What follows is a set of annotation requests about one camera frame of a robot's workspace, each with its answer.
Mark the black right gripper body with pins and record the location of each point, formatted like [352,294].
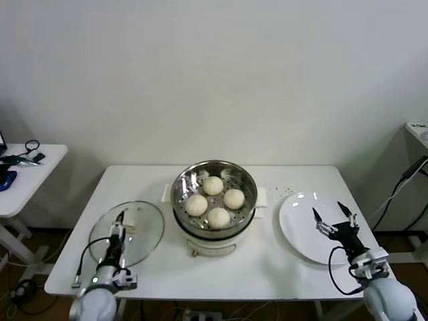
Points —
[347,235]

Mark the white round plate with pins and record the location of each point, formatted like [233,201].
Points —
[297,245]

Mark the white steamed baozi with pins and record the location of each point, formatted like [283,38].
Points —
[218,218]
[196,205]
[213,185]
[234,199]

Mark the small black device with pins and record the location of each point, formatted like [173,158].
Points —
[38,156]

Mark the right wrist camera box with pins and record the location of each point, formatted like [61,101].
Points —
[374,264]

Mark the white side table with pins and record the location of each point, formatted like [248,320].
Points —
[40,180]

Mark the stainless steel steamer basket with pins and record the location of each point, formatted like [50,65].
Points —
[187,184]

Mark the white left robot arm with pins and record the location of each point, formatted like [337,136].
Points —
[95,302]

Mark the black power adapter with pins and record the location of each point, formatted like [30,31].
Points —
[412,170]

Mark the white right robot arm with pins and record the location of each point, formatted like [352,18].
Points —
[389,297]

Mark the blue object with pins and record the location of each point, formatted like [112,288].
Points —
[8,179]

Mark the white electric cooker base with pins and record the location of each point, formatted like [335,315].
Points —
[214,247]

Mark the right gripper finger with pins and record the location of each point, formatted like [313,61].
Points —
[352,220]
[324,227]

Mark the glass pot lid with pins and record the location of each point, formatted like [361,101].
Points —
[147,227]

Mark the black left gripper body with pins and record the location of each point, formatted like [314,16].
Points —
[115,249]

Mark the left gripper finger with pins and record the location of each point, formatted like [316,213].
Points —
[119,229]

